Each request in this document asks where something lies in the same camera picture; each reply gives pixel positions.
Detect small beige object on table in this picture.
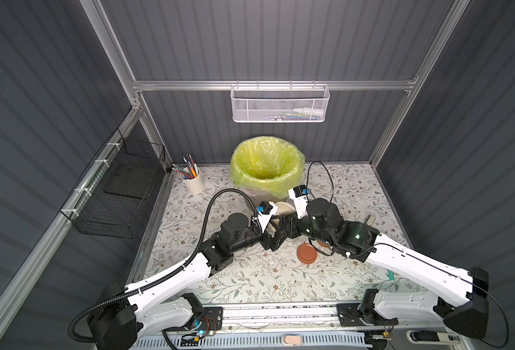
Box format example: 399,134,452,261
365,215,376,226

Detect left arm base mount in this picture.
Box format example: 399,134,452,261
173,305,224,333

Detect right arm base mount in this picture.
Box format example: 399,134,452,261
336,303,388,327

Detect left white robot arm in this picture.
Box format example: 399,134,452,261
86,214,295,349

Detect black wire side basket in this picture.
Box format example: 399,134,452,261
61,136,166,239

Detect white pen cup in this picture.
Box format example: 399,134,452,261
181,172,205,195

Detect oatmeal jar with beige lid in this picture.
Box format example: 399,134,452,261
269,201,297,236

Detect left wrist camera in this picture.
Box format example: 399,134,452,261
255,201,278,233

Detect black corrugated cable conduit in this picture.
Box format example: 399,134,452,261
68,187,258,344

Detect white tube in basket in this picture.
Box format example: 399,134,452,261
293,107,325,118

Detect grey bin with green bag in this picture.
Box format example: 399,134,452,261
231,136,305,205

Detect pens in cup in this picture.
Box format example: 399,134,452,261
171,154,198,179

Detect white wire wall basket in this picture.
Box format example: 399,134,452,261
230,84,330,123

